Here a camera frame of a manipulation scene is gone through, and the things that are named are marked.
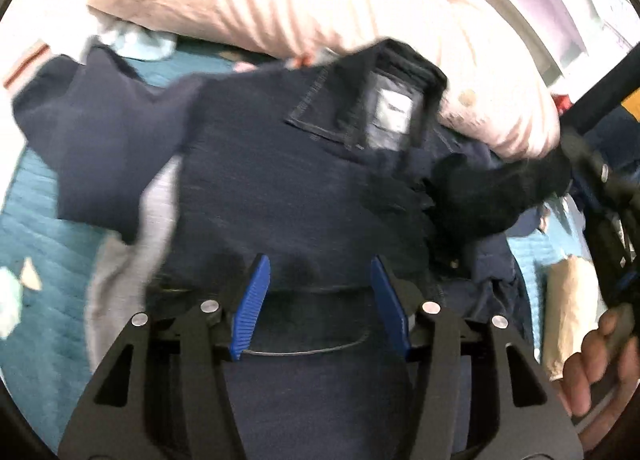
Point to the beige folded cloth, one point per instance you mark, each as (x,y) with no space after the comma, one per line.
(571,309)

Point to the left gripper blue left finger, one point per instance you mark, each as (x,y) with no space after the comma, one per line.
(247,303)

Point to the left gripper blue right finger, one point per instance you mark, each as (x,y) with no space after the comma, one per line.
(389,307)

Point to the teal quilted bedspread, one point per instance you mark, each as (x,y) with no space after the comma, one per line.
(57,319)

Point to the pink quilted duvet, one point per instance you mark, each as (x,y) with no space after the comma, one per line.
(495,93)

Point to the navy sweater with striped cuff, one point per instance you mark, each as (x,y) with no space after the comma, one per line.
(105,133)

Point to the dark denim jeans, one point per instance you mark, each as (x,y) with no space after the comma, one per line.
(322,169)

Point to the grey garment with snap buttons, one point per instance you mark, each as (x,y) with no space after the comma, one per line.
(120,279)

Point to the right hand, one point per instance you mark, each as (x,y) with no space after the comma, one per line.
(588,367)

